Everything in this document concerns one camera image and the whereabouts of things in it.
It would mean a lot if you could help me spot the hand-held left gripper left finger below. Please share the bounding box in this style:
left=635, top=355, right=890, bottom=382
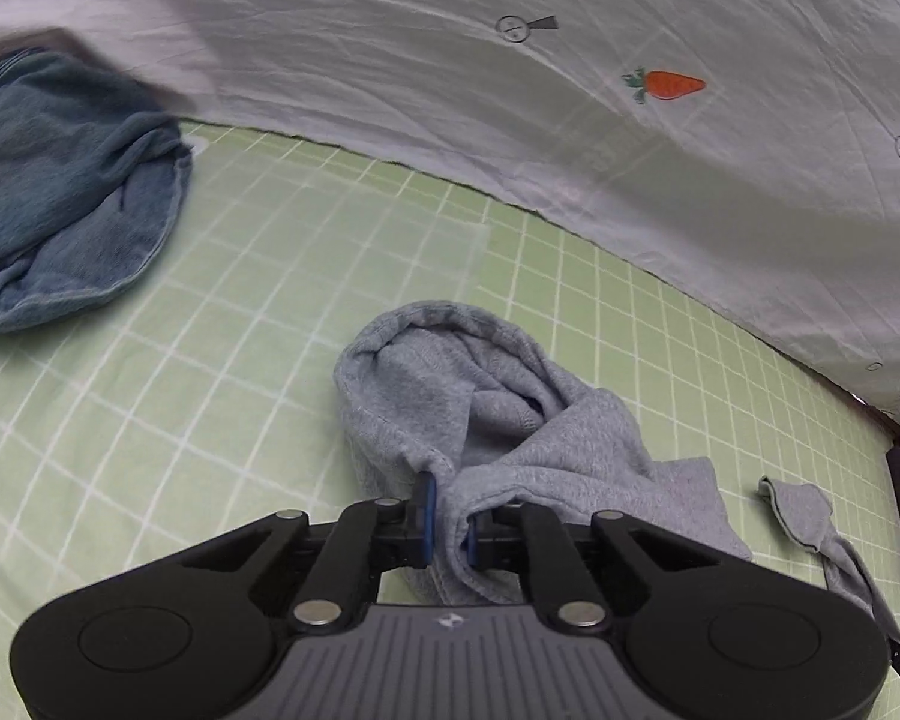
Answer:
left=181, top=472, right=440, bottom=631

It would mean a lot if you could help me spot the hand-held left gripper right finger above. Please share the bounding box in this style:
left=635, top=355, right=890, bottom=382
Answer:
left=465, top=502, right=721, bottom=631

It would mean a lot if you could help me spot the blue denim garment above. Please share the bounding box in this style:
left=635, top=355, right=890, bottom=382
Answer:
left=0, top=49, right=194, bottom=335

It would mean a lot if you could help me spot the grey zip hoodie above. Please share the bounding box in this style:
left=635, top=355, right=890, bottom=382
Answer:
left=334, top=300, right=900, bottom=642

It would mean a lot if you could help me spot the white carrot print sheet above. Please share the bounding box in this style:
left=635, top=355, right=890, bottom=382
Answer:
left=0, top=0, right=900, bottom=432

